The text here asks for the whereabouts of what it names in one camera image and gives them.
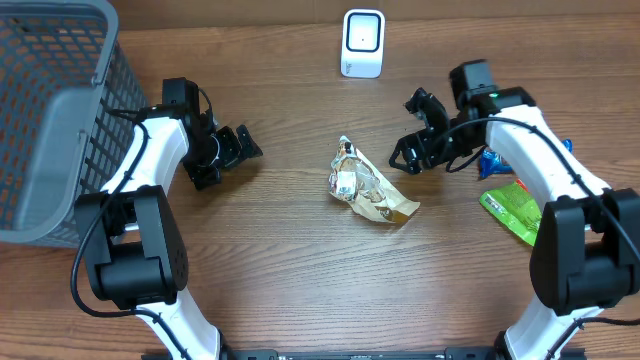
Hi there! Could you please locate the blue Oreo cookie pack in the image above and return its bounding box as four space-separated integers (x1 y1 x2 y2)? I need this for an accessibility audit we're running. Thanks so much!
478 138 574 180

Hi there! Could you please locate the brown clear snack bag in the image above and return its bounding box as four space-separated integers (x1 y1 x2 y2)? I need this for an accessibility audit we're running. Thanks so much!
328 136 420 224

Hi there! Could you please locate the green Haribo gummy bag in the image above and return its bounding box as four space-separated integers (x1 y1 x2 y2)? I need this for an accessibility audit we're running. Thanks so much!
479 180 541 246

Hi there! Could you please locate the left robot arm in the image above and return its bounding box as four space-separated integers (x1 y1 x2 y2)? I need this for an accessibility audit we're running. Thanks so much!
70 77 263 359

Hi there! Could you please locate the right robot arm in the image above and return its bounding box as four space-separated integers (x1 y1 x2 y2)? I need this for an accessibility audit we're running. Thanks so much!
389 59 639 359

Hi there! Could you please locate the white barcode scanner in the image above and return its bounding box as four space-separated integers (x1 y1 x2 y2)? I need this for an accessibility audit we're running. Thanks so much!
340 9 386 79

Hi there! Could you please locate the grey plastic mesh basket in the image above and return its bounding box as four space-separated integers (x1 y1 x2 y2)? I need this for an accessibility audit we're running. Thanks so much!
1 0 148 248

